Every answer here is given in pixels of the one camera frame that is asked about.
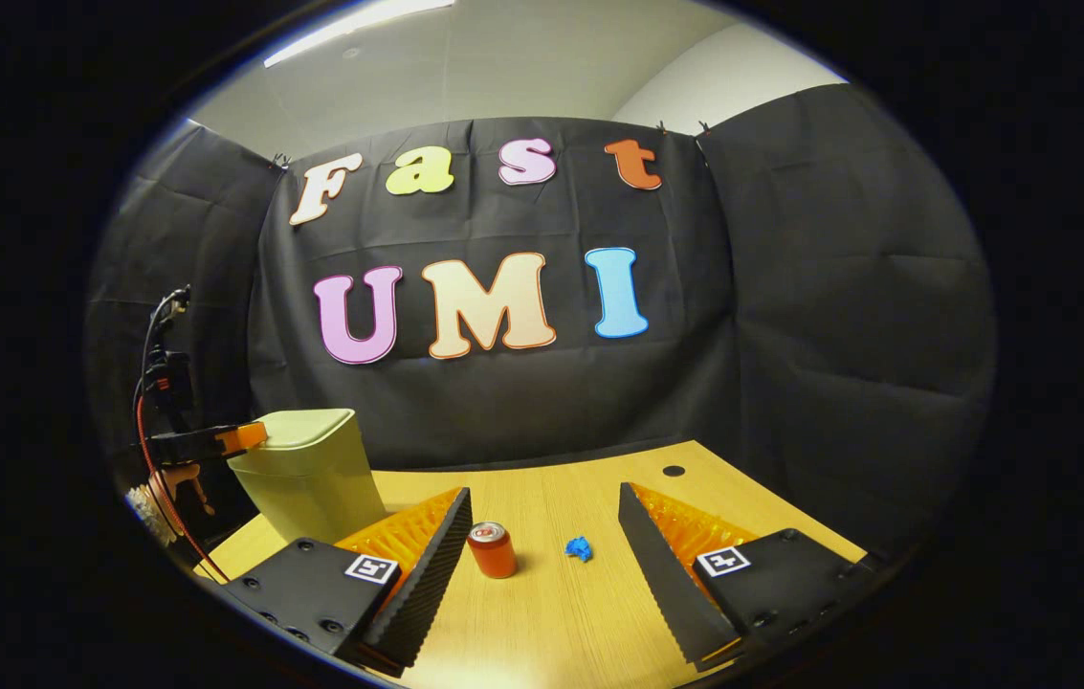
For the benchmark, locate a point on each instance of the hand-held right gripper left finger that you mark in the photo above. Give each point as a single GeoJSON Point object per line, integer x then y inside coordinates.
{"type": "Point", "coordinates": [427, 584]}

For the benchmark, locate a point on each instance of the black backdrop cloth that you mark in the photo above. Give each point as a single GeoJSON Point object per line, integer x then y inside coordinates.
{"type": "Point", "coordinates": [790, 287]}

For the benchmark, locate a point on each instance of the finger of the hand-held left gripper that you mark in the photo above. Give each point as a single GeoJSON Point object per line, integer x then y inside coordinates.
{"type": "Point", "coordinates": [240, 438]}

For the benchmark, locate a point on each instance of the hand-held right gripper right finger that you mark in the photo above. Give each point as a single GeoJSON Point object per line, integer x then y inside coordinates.
{"type": "Point", "coordinates": [666, 584]}

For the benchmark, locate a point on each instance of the wooden desktop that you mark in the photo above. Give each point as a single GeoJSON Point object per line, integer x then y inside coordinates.
{"type": "Point", "coordinates": [551, 622]}

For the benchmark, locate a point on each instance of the blue paper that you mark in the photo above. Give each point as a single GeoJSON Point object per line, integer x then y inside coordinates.
{"type": "Point", "coordinates": [579, 548]}

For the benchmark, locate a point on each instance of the green desktop garbage bin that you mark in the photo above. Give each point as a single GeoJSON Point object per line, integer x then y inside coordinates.
{"type": "Point", "coordinates": [312, 478]}

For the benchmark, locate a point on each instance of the red pop can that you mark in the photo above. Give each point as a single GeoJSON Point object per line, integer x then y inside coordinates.
{"type": "Point", "coordinates": [492, 555]}

